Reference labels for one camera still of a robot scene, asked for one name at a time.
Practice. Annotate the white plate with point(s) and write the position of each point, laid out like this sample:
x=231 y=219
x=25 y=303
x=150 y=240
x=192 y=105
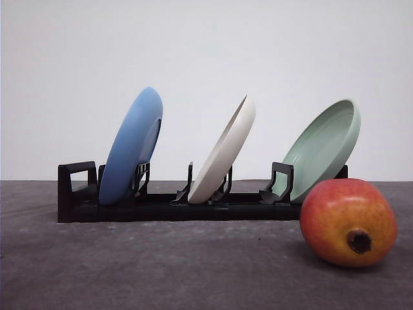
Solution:
x=224 y=153

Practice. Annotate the blue plate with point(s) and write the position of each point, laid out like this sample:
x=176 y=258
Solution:
x=133 y=142

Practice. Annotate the light green plate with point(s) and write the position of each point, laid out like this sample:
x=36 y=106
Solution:
x=322 y=149

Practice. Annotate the black plastic dish rack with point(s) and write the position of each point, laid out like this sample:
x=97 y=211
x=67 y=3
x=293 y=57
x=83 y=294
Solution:
x=79 y=190

